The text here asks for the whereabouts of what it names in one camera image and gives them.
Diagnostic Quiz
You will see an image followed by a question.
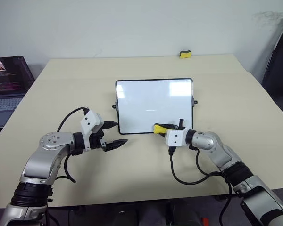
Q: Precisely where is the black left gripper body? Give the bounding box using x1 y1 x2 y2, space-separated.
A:
88 126 108 151

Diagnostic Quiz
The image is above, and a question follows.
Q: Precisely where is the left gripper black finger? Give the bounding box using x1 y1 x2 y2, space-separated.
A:
103 121 119 129
102 139 129 152

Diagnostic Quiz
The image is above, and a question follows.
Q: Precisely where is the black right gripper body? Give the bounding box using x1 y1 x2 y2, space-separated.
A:
166 118 186 132

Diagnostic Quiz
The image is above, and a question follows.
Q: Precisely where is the yellow and black eraser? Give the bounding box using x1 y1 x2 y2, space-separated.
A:
152 122 168 136
178 49 192 60

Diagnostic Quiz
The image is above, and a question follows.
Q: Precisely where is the small black-framed whiteboard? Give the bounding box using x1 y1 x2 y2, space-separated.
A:
111 77 199 136

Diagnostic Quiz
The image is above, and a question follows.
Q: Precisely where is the open dark laptop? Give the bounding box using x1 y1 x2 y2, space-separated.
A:
0 56 35 129

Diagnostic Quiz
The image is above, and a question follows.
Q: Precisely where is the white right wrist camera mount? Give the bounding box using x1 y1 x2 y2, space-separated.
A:
165 128 189 148

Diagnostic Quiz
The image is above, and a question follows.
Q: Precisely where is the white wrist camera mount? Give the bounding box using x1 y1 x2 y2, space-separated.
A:
80 110 104 152
165 128 189 148

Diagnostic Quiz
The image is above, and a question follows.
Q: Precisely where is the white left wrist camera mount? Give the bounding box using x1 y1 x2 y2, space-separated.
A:
80 110 104 152

